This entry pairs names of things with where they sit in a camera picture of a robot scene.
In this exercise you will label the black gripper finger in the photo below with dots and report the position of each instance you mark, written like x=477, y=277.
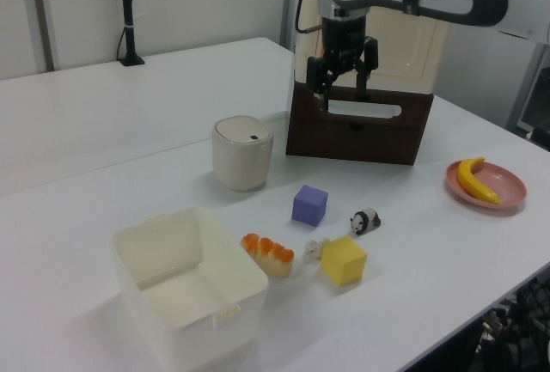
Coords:
x=319, y=73
x=368, y=60

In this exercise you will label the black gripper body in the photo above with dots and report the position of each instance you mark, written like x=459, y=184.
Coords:
x=344, y=34

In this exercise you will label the orange topped bread loaf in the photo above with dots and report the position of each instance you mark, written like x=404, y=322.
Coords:
x=270, y=256

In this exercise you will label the white plastic basket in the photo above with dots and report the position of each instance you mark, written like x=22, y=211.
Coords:
x=180, y=303

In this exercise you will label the cream toy cabinet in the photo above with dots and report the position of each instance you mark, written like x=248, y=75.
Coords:
x=412, y=54

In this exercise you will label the beige lidded trash can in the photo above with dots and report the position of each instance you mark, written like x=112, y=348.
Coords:
x=240, y=157

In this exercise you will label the purple cube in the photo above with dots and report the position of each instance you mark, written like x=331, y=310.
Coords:
x=308, y=206

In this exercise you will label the panda figurine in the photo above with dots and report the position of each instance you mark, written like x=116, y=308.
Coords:
x=364, y=221

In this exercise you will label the yellow banana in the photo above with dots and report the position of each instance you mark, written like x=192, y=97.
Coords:
x=470, y=181

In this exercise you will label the small white animal figurine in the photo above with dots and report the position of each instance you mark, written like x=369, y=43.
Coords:
x=313, y=249

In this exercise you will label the pink plate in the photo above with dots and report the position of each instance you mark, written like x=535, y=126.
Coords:
x=507, y=187

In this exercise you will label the yellow cube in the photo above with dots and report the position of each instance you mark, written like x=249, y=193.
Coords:
x=344, y=262

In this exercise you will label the black pole stand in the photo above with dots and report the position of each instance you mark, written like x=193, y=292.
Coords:
x=128, y=15

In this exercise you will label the grey metal frame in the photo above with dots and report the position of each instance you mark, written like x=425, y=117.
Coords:
x=530, y=88

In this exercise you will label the grey metal wall post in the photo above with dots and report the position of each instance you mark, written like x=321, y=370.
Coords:
x=40, y=15

